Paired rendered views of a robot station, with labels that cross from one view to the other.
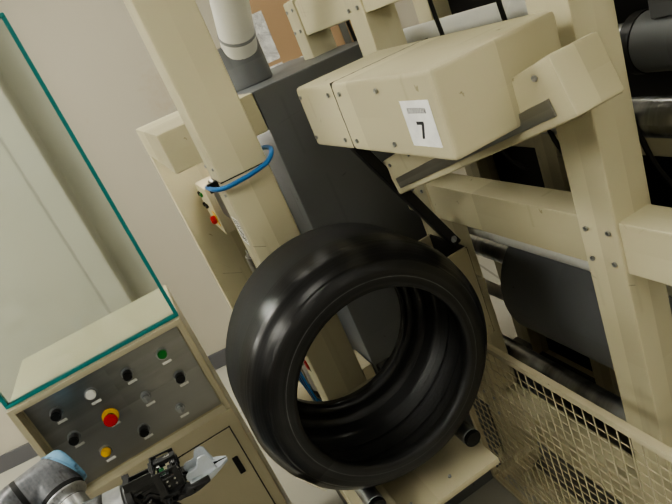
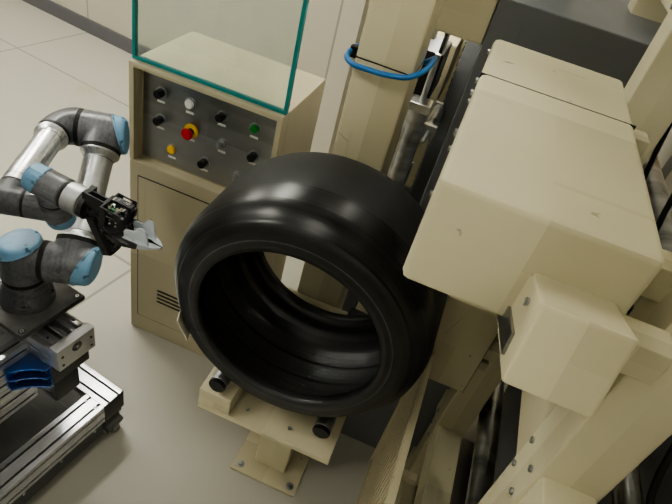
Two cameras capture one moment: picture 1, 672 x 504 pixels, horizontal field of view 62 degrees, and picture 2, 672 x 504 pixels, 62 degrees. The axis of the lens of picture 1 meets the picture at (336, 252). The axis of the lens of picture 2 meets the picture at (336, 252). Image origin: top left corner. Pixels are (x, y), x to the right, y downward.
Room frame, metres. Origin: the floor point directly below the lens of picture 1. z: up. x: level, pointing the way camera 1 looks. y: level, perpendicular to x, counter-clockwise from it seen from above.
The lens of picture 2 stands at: (0.30, -0.37, 2.07)
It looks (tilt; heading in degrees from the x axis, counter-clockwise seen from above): 38 degrees down; 24
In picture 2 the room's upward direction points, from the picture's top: 16 degrees clockwise
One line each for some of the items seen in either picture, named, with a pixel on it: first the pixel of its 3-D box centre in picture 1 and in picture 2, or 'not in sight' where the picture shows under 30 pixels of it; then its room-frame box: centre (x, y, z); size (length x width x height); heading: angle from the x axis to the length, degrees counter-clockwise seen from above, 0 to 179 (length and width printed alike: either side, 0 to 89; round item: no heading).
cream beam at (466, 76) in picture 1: (407, 93); (532, 158); (1.16, -0.26, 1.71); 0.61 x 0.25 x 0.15; 16
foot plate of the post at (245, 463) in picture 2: not in sight; (275, 452); (1.44, 0.14, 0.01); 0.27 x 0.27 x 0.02; 16
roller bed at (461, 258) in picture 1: (442, 292); (461, 322); (1.51, -0.25, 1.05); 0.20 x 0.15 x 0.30; 16
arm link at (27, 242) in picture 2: not in sight; (23, 256); (0.94, 0.84, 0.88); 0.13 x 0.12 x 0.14; 126
